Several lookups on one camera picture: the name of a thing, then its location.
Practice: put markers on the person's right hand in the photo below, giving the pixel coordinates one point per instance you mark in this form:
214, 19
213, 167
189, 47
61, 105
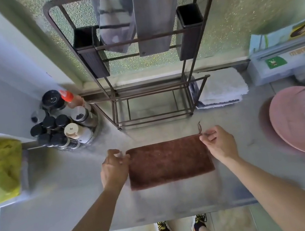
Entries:
223, 144

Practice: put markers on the person's left hand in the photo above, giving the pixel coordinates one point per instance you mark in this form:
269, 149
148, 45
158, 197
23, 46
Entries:
112, 173

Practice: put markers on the person's left thumb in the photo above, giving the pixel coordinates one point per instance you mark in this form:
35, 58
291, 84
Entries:
125, 160

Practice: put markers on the person's right thumb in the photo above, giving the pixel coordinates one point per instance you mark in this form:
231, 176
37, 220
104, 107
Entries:
204, 141

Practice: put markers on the brown fluffy towel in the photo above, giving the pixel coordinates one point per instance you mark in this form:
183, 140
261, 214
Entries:
168, 160

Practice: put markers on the person's right forearm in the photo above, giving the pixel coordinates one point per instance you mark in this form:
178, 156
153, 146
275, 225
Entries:
279, 194

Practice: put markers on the white-capped seasoning bottle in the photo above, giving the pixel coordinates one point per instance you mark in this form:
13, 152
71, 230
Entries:
78, 133

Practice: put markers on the white folded towel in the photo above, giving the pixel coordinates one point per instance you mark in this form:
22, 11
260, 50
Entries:
220, 88

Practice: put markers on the dark brown metal rack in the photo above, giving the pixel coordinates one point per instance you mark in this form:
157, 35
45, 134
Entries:
148, 91

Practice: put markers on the group of black-capped spice bottles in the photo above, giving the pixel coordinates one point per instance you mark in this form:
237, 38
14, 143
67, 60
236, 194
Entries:
53, 130

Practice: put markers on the red-capped sauce bottle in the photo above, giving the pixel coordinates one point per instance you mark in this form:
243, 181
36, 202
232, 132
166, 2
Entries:
72, 99

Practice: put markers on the person's right shoe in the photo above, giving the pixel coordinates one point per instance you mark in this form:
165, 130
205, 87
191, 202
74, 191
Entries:
198, 224

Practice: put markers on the pink round plate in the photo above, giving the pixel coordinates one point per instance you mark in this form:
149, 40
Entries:
296, 122

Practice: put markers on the large black-lidded jar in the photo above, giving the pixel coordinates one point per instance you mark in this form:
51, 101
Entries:
51, 100

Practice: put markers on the black rectangular holder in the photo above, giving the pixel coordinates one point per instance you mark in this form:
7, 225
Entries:
190, 30

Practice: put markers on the white green cling wrap box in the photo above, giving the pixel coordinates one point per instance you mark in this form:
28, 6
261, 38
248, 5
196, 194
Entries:
287, 53

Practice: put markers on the plain grey hanging cloth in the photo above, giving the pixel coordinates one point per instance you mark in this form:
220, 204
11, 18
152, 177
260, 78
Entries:
153, 17

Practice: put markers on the grey patterned hanging cloth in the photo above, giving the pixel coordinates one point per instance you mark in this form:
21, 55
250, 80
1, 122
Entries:
115, 21

